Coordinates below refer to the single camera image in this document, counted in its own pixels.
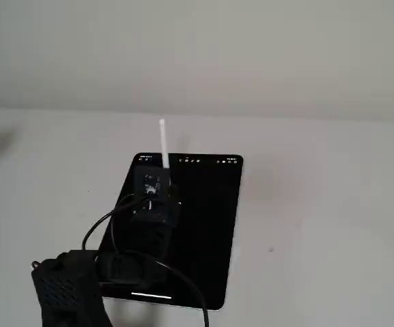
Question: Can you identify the black tablet with dark screen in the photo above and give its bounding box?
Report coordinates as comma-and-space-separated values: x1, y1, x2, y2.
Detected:
94, 153, 244, 311

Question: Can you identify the thick black cable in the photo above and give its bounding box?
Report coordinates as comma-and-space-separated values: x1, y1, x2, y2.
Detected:
141, 251, 210, 327

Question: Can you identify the white stylus pencil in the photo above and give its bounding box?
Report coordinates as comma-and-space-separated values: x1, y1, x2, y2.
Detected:
158, 118, 171, 170

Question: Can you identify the small camera circuit board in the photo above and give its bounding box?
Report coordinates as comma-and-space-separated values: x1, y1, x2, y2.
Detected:
134, 166, 171, 202

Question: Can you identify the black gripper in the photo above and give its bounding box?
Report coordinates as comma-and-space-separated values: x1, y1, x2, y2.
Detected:
129, 198, 181, 226

